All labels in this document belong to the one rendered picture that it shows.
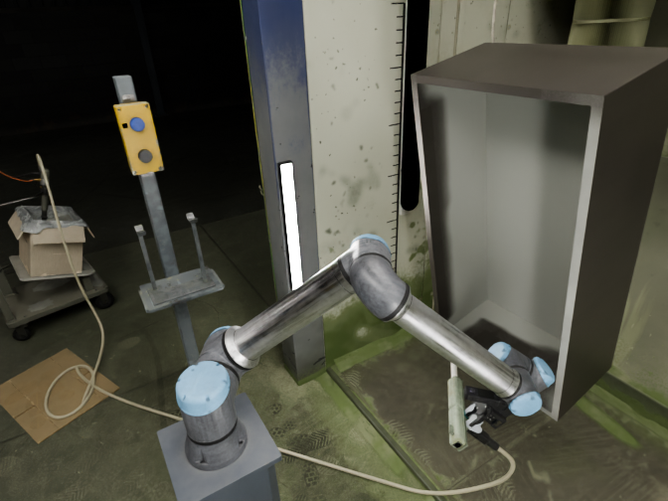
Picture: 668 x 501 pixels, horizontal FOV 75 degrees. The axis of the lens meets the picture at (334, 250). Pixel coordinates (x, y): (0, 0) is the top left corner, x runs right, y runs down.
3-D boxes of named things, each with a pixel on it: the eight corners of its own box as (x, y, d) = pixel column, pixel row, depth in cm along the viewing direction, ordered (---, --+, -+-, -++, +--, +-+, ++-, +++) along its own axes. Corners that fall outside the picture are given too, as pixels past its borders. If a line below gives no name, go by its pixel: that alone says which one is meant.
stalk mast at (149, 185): (206, 390, 242) (128, 75, 164) (210, 397, 238) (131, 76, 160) (196, 395, 240) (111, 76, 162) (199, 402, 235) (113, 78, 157)
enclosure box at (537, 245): (487, 298, 218) (485, 42, 150) (610, 368, 173) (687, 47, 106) (437, 336, 205) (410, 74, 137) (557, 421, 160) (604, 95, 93)
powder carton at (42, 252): (5, 252, 303) (4, 198, 293) (75, 250, 333) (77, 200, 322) (19, 282, 268) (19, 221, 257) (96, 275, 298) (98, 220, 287)
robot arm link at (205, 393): (177, 442, 126) (164, 399, 117) (197, 397, 141) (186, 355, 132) (230, 443, 125) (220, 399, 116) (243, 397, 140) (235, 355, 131)
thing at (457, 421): (506, 473, 145) (454, 435, 142) (495, 479, 147) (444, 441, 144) (490, 374, 187) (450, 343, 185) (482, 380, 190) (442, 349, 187)
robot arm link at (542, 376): (531, 349, 141) (553, 363, 143) (502, 371, 147) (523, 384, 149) (540, 371, 133) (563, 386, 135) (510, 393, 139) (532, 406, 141)
